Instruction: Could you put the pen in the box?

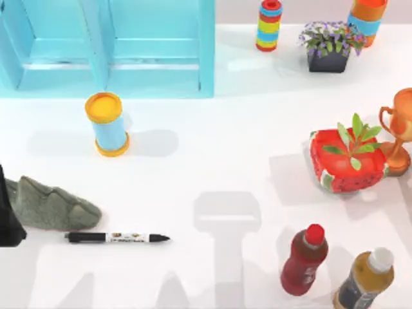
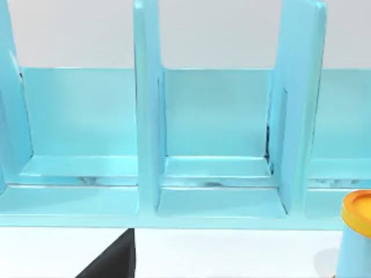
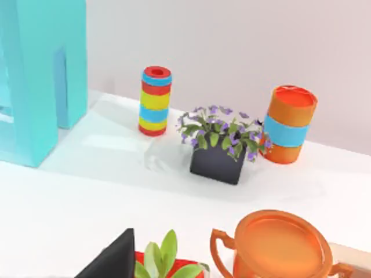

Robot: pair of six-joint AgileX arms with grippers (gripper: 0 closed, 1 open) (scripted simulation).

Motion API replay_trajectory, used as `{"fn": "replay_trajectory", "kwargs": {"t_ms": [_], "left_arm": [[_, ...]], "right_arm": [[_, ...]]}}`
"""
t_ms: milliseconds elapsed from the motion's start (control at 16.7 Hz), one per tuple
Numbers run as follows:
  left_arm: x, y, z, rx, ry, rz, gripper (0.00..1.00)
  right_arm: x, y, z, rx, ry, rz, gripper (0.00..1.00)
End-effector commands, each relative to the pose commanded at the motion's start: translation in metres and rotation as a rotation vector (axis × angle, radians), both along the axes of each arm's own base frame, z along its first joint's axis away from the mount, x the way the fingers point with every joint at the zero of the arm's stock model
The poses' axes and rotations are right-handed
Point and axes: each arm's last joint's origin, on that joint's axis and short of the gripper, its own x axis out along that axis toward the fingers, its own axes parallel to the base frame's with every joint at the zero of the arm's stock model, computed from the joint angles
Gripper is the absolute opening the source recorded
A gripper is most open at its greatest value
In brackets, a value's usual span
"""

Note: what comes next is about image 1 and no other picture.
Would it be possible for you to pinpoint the orange and blue cylinder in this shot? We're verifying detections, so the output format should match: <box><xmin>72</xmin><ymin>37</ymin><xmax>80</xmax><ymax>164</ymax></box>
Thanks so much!
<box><xmin>346</xmin><ymin>0</ymin><xmax>389</xmax><ymax>49</ymax></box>

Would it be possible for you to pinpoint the purple flower plant black pot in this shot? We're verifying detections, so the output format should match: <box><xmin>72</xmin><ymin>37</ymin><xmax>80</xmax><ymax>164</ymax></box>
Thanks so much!
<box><xmin>297</xmin><ymin>21</ymin><xmax>367</xmax><ymax>73</ymax></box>

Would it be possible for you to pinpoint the red watermelon pot with plant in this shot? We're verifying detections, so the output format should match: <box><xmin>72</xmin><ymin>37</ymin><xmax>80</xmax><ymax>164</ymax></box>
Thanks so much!
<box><xmin>309</xmin><ymin>113</ymin><xmax>390</xmax><ymax>194</ymax></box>

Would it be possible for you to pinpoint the black and white pen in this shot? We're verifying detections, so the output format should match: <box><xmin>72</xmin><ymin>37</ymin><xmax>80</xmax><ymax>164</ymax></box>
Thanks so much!
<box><xmin>64</xmin><ymin>231</ymin><xmax>171</xmax><ymax>245</ymax></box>

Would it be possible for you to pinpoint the red bottle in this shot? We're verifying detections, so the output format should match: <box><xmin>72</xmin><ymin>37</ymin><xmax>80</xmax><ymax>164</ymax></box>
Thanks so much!
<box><xmin>279</xmin><ymin>223</ymin><xmax>330</xmax><ymax>296</ymax></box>

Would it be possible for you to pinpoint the striped red yellow blue cylinder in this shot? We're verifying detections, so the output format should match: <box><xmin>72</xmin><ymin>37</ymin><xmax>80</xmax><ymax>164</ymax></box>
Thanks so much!
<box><xmin>255</xmin><ymin>0</ymin><xmax>282</xmax><ymax>53</ymax></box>

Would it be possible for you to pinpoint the blue and yellow cylinder can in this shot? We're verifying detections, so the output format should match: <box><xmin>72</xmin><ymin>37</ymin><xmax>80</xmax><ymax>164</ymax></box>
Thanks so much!
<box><xmin>84</xmin><ymin>92</ymin><xmax>131</xmax><ymax>158</ymax></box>

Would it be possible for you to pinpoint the grey green rock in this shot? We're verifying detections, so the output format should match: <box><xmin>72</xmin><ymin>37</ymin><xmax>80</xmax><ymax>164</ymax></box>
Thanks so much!
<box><xmin>5</xmin><ymin>175</ymin><xmax>103</xmax><ymax>232</ymax></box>

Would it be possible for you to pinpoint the orange trophy cup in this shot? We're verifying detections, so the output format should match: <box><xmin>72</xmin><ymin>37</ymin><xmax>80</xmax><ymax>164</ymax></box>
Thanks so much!
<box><xmin>378</xmin><ymin>88</ymin><xmax>412</xmax><ymax>177</ymax></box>

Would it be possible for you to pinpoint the light blue rack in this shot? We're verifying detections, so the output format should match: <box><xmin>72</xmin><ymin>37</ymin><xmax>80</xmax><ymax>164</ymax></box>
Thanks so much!
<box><xmin>0</xmin><ymin>0</ymin><xmax>216</xmax><ymax>99</ymax></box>

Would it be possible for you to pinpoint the yellow bottle white cap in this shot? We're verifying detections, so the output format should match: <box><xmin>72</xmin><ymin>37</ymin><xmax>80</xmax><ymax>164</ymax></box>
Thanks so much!
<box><xmin>332</xmin><ymin>247</ymin><xmax>395</xmax><ymax>309</ymax></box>

